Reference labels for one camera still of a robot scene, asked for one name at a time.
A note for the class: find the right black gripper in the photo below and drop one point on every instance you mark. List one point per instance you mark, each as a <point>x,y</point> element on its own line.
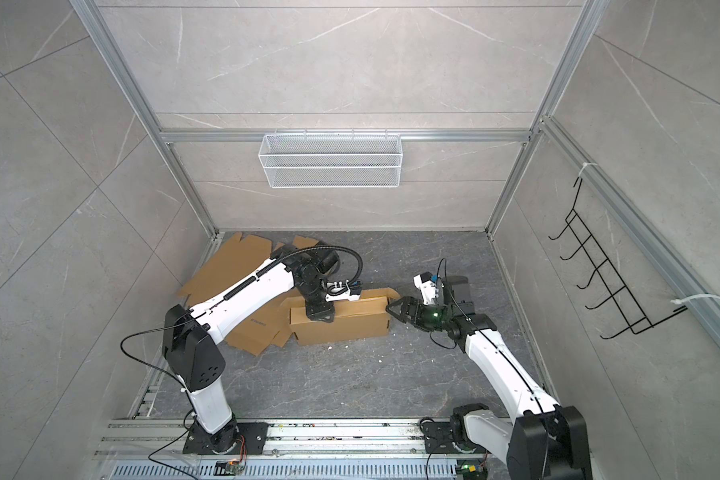
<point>419,317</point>

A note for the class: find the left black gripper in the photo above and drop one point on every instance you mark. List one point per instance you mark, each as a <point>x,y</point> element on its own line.
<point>323,312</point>

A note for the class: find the brown cardboard box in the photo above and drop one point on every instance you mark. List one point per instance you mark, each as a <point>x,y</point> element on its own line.
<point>353,320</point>

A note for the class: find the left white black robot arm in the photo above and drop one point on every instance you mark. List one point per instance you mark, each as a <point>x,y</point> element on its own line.
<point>191,336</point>

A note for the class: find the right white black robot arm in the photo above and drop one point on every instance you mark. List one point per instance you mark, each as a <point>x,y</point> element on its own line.
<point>538,438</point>

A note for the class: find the left flat cardboard stack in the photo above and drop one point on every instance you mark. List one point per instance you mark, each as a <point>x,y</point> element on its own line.
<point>240,309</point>

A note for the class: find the right small circuit board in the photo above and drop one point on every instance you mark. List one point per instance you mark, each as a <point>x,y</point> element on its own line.
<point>468,470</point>

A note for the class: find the small circuit board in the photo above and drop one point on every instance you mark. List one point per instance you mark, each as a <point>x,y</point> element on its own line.
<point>468,470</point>
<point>229,468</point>

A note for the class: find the left small circuit board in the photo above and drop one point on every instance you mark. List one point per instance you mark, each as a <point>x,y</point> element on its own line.
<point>229,468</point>

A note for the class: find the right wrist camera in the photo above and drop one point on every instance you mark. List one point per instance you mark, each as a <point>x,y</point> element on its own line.
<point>430,287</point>

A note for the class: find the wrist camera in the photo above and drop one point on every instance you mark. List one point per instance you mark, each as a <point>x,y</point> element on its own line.
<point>343,290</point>
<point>430,287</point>

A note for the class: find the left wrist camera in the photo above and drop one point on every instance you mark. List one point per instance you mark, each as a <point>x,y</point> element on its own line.
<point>343,290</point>

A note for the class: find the white wire mesh basket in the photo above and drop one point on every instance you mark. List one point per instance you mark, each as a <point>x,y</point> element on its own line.
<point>336,160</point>

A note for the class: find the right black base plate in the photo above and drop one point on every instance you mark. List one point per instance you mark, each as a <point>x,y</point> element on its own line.
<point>439,438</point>

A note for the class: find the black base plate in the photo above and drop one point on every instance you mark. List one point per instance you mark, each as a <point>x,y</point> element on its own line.
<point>230,440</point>
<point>439,438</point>

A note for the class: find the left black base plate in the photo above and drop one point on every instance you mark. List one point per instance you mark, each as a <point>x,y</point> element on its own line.
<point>230,440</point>

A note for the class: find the black wire hook rack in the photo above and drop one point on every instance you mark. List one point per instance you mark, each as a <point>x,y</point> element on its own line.
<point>602,268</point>

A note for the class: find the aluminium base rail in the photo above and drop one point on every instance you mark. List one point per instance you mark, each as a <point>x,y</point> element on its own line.
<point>286,438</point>

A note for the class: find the slotted grey cable duct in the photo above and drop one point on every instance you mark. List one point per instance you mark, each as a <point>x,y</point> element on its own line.
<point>407,468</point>

